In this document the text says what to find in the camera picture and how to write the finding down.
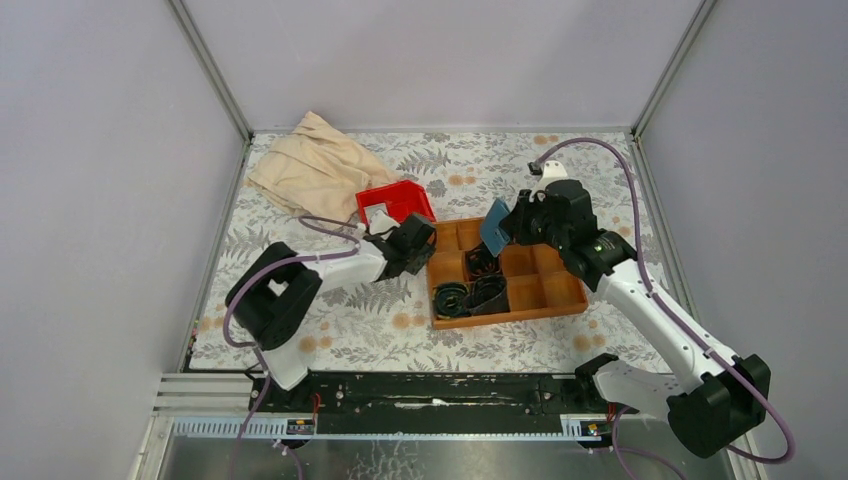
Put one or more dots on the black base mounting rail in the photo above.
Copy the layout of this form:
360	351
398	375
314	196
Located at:
435	403

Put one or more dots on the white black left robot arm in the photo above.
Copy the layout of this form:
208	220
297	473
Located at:
267	305

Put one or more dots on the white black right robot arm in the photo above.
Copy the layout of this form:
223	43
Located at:
714	395

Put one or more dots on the wooden compartment tray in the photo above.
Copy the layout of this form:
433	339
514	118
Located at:
469	288

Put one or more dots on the blue card holder wallet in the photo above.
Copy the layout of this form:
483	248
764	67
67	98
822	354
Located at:
494	237

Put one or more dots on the floral patterned table mat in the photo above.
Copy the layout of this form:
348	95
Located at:
386	326

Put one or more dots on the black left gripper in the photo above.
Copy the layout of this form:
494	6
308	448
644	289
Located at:
424	255

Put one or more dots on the beige crumpled cloth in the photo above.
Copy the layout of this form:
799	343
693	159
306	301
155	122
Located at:
318	170

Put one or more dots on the red plastic bin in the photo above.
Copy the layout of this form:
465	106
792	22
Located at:
383	207

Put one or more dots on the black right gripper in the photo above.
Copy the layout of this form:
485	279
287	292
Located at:
524	204

